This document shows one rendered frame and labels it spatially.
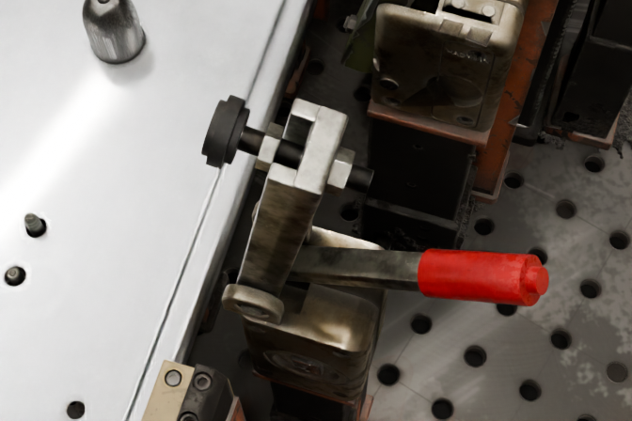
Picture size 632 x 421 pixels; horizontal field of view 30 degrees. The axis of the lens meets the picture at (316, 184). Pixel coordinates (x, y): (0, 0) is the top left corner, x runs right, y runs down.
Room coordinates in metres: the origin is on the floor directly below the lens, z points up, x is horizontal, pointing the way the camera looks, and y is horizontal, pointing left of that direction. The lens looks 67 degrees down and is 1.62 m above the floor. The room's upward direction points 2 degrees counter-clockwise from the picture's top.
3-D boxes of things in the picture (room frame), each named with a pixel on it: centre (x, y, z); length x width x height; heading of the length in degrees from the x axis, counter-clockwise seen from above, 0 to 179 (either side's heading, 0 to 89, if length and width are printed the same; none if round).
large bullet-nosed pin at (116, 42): (0.36, 0.12, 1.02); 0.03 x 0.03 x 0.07
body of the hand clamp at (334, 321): (0.19, 0.00, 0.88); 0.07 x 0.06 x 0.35; 71
